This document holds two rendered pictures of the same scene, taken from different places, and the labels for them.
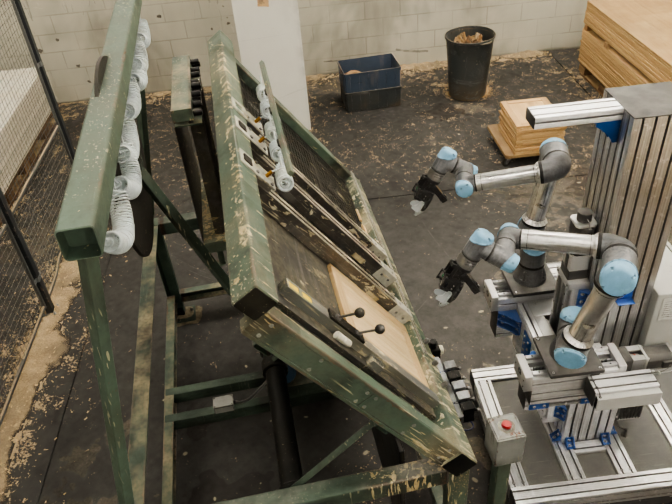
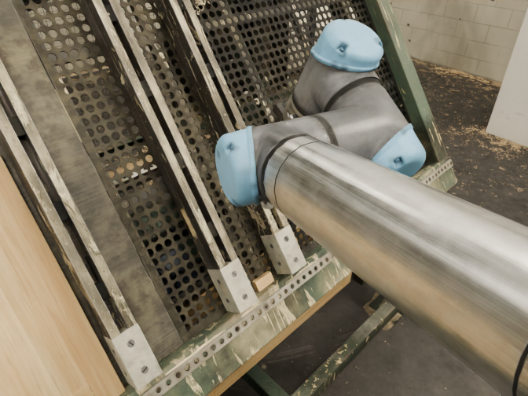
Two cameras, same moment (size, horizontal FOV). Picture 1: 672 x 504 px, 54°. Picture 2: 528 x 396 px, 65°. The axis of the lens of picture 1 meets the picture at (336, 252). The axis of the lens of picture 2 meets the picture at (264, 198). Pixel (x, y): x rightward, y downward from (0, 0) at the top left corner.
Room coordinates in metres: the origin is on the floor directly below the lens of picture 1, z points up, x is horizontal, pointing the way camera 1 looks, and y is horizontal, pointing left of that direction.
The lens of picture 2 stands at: (2.18, -0.87, 1.76)
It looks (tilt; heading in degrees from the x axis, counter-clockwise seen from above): 35 degrees down; 53
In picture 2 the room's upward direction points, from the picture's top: straight up
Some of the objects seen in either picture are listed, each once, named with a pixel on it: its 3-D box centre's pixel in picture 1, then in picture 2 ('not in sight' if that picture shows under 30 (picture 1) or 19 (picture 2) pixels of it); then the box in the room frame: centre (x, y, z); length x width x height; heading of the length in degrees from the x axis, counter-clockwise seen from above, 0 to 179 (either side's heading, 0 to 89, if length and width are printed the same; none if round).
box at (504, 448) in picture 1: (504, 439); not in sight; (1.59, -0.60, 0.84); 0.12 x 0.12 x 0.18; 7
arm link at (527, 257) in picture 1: (533, 248); not in sight; (2.34, -0.90, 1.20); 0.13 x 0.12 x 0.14; 168
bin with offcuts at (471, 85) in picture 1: (468, 64); not in sight; (6.55, -1.57, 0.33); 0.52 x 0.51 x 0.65; 2
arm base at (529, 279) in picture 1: (530, 268); not in sight; (2.33, -0.90, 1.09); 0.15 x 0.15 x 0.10
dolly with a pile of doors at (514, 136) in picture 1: (524, 130); not in sight; (5.27, -1.80, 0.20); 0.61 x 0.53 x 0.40; 2
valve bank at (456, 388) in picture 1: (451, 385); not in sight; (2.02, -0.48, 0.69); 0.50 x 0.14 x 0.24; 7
